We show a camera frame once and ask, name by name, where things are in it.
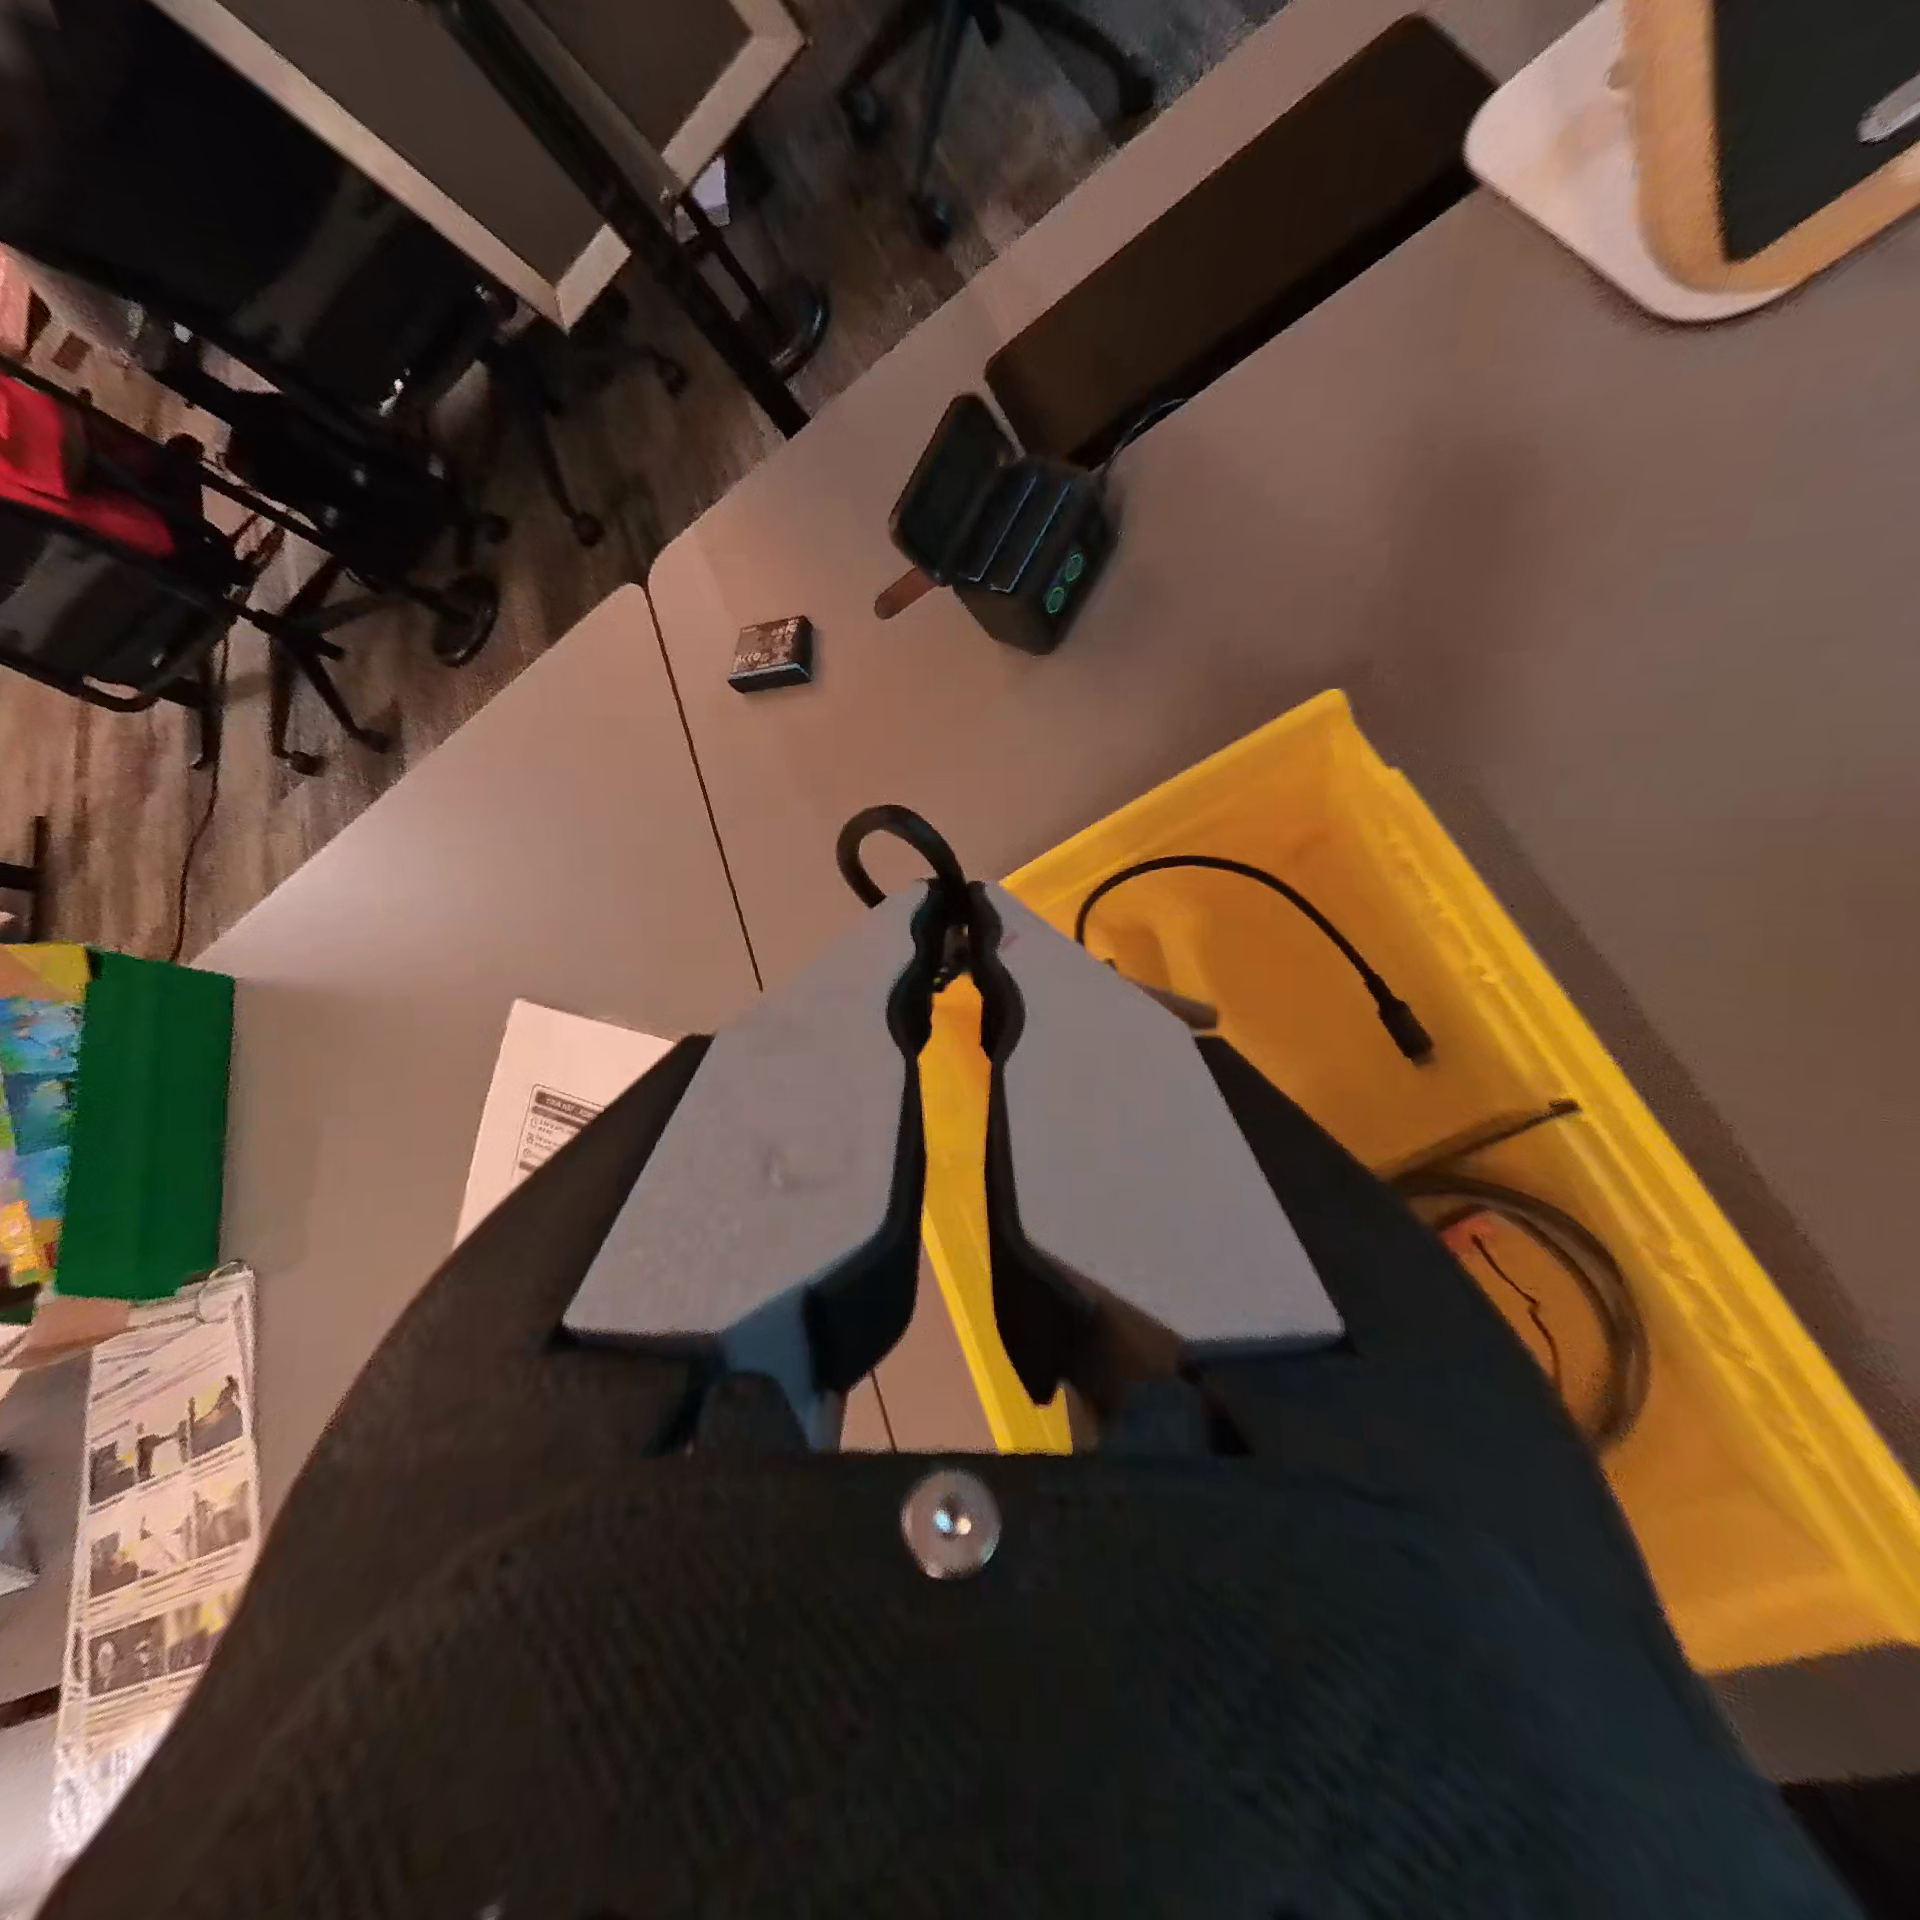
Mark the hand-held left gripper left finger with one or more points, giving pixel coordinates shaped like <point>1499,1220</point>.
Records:
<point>751,1170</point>

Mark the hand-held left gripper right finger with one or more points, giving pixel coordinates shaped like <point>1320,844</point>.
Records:
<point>1155,1184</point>

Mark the yellow plastic bin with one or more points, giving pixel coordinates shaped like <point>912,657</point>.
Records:
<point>1681,1500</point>

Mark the white labelled box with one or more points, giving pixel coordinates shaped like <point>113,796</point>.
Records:
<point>555,1081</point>

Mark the small black battery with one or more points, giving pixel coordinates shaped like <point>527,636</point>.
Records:
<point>773,654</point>

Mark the brown wooden stick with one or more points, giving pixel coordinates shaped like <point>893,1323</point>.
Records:
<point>904,597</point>

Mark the green colourful box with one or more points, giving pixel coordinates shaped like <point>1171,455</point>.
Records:
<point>151,1125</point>

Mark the black battery charging case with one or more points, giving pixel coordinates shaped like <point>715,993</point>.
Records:
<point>1020,555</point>

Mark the bagged instruction sheet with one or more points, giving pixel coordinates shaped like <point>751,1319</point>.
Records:
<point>165,1441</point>

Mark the black office chair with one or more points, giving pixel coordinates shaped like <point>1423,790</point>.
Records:
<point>344,451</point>
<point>938,91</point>
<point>91,601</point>

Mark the red bag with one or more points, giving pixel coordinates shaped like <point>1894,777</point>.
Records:
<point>61,451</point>

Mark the grey desk with black legs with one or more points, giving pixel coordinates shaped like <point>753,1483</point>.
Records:
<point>600,151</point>

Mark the white board stand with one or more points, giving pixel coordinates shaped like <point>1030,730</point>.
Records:
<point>1560,165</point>

